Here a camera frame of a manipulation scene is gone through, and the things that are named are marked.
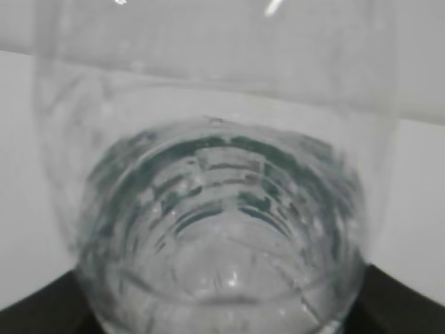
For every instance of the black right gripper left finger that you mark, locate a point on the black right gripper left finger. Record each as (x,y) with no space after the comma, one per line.
(58,308)

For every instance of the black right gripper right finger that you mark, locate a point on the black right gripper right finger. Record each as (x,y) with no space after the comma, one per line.
(387,306)

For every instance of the clear water bottle green label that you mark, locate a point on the clear water bottle green label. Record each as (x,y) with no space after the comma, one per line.
(216,166)

